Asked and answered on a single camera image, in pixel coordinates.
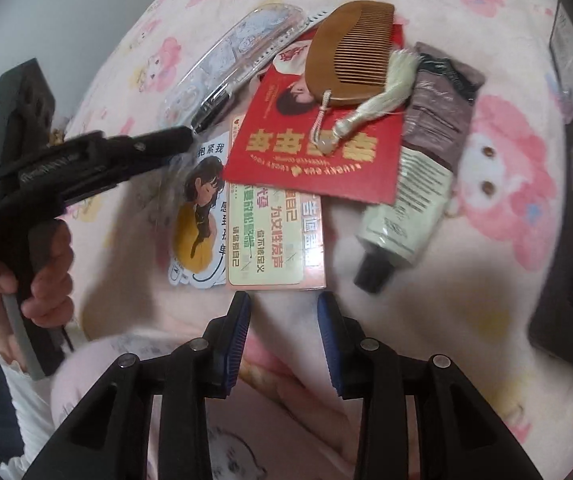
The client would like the pink bordered card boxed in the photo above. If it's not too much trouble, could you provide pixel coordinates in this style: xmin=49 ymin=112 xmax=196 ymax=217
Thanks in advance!
xmin=226 ymin=192 xmax=328 ymax=291

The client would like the person's left forearm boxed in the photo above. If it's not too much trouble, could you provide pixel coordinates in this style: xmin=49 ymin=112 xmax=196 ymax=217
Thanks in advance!
xmin=0 ymin=335 xmax=67 ymax=480

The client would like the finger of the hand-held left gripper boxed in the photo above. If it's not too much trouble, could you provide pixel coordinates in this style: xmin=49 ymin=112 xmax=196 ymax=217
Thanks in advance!
xmin=100 ymin=126 xmax=196 ymax=171
xmin=59 ymin=157 xmax=187 ymax=211

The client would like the person's left hand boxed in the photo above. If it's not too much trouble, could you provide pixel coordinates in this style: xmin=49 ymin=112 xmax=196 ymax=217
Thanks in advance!
xmin=0 ymin=232 xmax=75 ymax=361

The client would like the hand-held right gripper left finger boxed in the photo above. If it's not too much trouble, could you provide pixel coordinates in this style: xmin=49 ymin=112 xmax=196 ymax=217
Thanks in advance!
xmin=25 ymin=290 xmax=253 ymax=480

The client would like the light green card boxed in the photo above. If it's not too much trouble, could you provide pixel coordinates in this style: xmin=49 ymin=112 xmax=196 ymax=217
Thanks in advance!
xmin=227 ymin=182 xmax=307 ymax=286

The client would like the clear phone case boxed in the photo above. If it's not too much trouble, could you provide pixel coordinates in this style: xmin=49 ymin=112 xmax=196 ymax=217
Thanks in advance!
xmin=159 ymin=4 xmax=310 ymax=126

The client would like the hand cream tube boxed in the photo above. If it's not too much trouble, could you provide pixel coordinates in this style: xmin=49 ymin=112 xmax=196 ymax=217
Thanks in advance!
xmin=355 ymin=41 xmax=487 ymax=295

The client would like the pink printed blanket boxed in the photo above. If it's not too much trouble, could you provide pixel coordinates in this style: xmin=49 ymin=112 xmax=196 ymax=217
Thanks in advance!
xmin=0 ymin=0 xmax=573 ymax=480

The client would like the red envelope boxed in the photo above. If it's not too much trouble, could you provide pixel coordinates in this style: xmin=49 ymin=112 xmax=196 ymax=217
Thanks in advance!
xmin=224 ymin=25 xmax=407 ymax=206

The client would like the cartoon girl sticker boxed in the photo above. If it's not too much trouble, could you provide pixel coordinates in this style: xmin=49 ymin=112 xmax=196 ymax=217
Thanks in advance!
xmin=166 ymin=132 xmax=232 ymax=288

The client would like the wooden comb with tassel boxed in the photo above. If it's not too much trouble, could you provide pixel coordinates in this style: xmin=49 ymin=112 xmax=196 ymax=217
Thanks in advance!
xmin=304 ymin=1 xmax=421 ymax=156

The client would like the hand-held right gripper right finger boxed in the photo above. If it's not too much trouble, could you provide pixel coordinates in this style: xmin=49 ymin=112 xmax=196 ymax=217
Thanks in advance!
xmin=317 ymin=291 xmax=547 ymax=480

